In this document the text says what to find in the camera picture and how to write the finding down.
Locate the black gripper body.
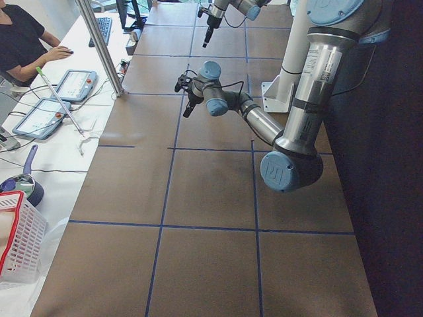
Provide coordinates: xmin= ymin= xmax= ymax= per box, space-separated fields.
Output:
xmin=207 ymin=8 xmax=224 ymax=28
xmin=187 ymin=86 xmax=203 ymax=105

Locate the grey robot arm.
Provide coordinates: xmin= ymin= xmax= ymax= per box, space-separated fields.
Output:
xmin=174 ymin=1 xmax=393 ymax=192
xmin=198 ymin=0 xmax=270 ymax=48

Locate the black monitor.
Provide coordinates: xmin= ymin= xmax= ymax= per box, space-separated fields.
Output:
xmin=116 ymin=0 xmax=147 ymax=32

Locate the black keyboard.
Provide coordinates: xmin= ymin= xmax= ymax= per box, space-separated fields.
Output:
xmin=96 ymin=17 xmax=112 ymax=46

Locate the upper teach pendant tablet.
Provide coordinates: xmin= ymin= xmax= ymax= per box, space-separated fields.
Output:
xmin=54 ymin=69 xmax=97 ymax=102

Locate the teach pendant tablet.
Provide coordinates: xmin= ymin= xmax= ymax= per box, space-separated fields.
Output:
xmin=54 ymin=69 xmax=97 ymax=102
xmin=13 ymin=98 xmax=67 ymax=140

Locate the lower teach pendant tablet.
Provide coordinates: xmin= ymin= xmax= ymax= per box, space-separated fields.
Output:
xmin=13 ymin=98 xmax=67 ymax=140

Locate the person in black shirt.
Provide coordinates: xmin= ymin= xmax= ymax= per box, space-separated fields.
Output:
xmin=1 ymin=1 xmax=73 ymax=87

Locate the white red plastic basket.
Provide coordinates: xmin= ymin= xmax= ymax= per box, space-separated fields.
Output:
xmin=1 ymin=191 xmax=47 ymax=290

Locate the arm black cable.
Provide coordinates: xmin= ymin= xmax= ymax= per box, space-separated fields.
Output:
xmin=184 ymin=69 xmax=364 ymax=139

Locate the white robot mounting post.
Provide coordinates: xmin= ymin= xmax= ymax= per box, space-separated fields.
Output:
xmin=262 ymin=0 xmax=312 ymax=113

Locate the aluminium frame post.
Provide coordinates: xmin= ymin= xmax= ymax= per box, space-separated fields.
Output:
xmin=75 ymin=0 xmax=124 ymax=97

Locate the blue handled saucepan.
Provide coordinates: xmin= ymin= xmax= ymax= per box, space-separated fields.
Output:
xmin=1 ymin=145 xmax=44 ymax=207

